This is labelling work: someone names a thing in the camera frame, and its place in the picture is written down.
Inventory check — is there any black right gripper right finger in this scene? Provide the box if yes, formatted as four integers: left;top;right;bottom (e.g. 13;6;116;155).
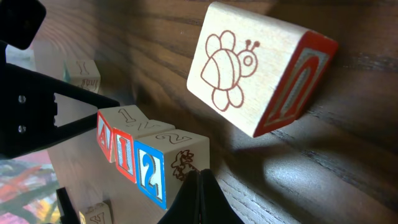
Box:
200;169;244;224

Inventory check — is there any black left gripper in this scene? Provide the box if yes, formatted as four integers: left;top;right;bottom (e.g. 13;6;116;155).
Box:
1;0;120;159

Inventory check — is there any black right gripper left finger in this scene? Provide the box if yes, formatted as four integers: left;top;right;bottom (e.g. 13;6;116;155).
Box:
158;170;200;224

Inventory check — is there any red letter A block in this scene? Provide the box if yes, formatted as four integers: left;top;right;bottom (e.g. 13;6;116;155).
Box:
96;105;148;162

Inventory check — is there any blue number 2 block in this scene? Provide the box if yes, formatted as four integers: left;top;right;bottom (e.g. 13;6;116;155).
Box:
134;129;210;210

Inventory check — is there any red letter I block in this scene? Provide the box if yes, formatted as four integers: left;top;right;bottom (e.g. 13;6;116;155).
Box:
113;119;175;184

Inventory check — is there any white block blue side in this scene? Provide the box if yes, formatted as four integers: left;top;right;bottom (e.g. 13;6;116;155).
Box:
63;59;101;93

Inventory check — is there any yellow faced wooden block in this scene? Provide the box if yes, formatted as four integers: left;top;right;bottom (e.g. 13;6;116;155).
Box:
79;202;112;224

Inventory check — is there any white block bee drawing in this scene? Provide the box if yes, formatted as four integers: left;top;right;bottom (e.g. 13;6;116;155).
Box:
187;2;338;138

